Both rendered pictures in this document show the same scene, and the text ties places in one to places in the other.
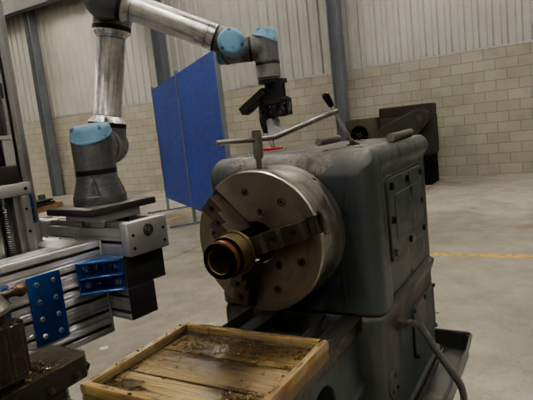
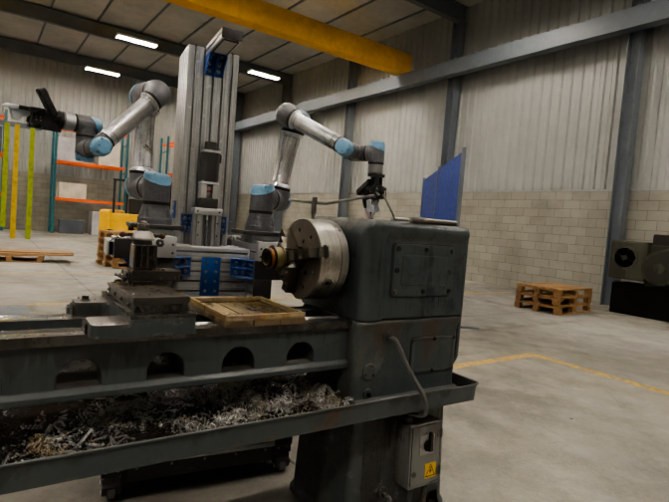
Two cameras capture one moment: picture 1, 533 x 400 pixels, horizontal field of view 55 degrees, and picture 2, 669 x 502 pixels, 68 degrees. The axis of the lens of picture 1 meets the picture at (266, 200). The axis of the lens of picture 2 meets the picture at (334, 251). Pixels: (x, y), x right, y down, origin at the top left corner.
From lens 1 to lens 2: 1.09 m
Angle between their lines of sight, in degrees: 25
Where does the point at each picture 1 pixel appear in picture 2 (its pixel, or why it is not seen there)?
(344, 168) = (358, 228)
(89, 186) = (252, 218)
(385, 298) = (366, 312)
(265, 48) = (372, 153)
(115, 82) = (286, 163)
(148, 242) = not seen: hidden behind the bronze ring
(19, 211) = (214, 224)
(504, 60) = not seen: outside the picture
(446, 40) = not seen: outside the picture
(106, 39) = (287, 137)
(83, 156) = (253, 201)
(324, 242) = (324, 262)
